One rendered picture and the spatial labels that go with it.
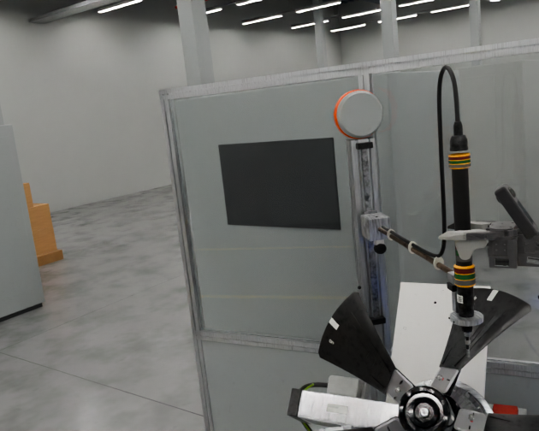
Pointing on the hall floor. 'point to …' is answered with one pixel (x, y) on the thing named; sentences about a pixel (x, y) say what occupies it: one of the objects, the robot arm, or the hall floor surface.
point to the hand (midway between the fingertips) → (447, 228)
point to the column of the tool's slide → (367, 241)
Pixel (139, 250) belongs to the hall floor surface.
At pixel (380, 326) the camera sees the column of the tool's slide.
